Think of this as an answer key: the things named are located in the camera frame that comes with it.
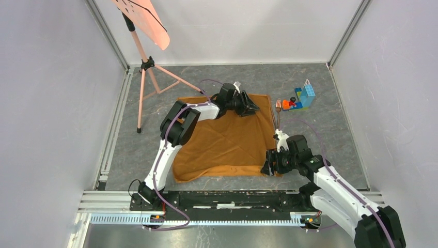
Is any pink music stand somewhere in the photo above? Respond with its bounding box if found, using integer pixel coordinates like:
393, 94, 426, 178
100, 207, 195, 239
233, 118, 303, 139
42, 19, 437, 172
111, 0, 206, 134

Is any colourful toy brick build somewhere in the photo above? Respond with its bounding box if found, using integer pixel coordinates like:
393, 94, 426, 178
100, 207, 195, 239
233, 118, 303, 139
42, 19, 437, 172
281, 79, 316, 111

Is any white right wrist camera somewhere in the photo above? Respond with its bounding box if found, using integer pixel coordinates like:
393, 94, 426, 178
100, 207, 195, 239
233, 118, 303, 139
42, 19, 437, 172
273, 129, 289, 152

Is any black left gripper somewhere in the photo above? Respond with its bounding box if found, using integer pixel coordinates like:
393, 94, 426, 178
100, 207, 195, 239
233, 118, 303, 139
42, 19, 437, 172
226, 90, 259, 117

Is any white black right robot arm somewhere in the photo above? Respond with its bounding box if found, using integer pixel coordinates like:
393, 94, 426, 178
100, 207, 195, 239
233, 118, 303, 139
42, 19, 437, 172
261, 130, 406, 247

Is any orange cloth napkin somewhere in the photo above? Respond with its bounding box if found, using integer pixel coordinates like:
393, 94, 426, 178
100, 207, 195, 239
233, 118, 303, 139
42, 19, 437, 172
172, 94, 276, 183

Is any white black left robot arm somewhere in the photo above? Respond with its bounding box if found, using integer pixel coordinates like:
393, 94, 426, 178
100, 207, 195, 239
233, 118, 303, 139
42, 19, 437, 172
138, 82, 260, 211

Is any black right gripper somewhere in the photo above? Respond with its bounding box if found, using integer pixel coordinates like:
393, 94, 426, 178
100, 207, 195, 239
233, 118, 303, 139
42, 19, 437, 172
260, 147, 299, 176

